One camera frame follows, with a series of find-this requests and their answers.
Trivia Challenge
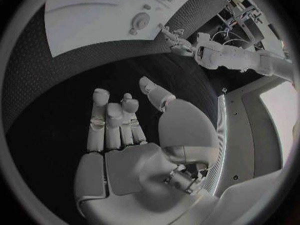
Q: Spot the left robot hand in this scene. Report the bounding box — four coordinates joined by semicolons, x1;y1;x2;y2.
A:
157;23;197;57

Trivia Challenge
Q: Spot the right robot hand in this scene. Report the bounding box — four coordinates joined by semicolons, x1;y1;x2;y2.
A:
73;75;221;225

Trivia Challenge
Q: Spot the white task board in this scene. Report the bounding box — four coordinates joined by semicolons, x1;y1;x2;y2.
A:
43;0;209;58

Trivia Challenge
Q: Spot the grey gear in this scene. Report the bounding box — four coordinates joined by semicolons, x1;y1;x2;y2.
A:
130;12;152;30

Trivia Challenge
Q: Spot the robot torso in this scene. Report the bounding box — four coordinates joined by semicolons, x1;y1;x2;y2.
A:
205;78;299;198

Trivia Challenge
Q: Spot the white cable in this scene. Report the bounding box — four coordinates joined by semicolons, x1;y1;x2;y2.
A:
221;38;255;47
211;30;239;42

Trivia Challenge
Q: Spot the equipment rack with wires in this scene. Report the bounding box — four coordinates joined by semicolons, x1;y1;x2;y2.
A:
216;0;291;52

